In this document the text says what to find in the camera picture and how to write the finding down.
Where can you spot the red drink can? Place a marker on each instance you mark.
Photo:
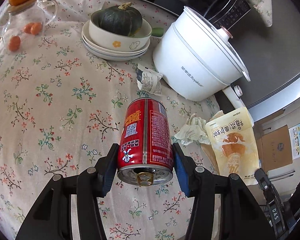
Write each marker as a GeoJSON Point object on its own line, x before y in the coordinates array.
{"type": "Point", "coordinates": [145, 135]}

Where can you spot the floral tablecloth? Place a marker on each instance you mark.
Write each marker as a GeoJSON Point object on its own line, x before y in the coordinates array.
{"type": "Point", "coordinates": [52, 105]}

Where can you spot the dark green squash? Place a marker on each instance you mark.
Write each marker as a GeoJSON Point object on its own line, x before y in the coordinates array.
{"type": "Point", "coordinates": [117, 20]}

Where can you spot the small kumquat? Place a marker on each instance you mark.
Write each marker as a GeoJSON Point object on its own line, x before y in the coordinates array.
{"type": "Point", "coordinates": [36, 28]}
{"type": "Point", "coordinates": [14, 43]}
{"type": "Point", "coordinates": [27, 28]}

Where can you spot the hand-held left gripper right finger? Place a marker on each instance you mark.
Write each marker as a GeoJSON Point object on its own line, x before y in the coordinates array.
{"type": "Point", "coordinates": [182, 177]}

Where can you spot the crumpled tissue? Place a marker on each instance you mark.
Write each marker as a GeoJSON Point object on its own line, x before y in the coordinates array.
{"type": "Point", "coordinates": [192, 130]}

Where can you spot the cream bowl with flower print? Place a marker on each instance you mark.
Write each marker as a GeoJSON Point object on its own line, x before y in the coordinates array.
{"type": "Point", "coordinates": [107, 42]}

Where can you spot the wooden pitcher lid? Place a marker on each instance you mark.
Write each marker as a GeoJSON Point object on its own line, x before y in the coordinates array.
{"type": "Point", "coordinates": [22, 9]}

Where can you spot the pot lid with knob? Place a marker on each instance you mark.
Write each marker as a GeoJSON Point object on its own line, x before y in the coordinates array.
{"type": "Point", "coordinates": [215, 42]}

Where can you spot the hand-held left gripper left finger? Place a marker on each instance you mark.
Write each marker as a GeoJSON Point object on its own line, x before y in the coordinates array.
{"type": "Point", "coordinates": [107, 182]}

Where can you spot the green vegetable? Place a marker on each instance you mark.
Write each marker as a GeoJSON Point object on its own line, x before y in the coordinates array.
{"type": "Point", "coordinates": [158, 31]}

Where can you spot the beige bread bag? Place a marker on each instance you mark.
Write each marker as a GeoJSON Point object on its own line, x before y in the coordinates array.
{"type": "Point", "coordinates": [230, 142]}

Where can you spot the crumpled printed wrapper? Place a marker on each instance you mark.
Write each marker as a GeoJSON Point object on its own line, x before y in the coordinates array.
{"type": "Point", "coordinates": [150, 80]}

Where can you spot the floral cloth cover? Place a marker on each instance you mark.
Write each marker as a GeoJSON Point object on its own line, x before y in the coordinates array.
{"type": "Point", "coordinates": [260, 2]}

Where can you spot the glass pitcher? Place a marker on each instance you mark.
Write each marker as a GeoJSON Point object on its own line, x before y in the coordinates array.
{"type": "Point", "coordinates": [20, 30]}

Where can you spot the cardboard box with round logo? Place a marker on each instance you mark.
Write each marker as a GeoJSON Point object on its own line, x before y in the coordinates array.
{"type": "Point", "coordinates": [275, 155]}

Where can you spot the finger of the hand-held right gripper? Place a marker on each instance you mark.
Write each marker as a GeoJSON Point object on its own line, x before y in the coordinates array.
{"type": "Point", "coordinates": [270, 200]}

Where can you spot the white electric cooking pot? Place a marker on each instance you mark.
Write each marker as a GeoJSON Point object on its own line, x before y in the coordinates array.
{"type": "Point", "coordinates": [190, 67]}

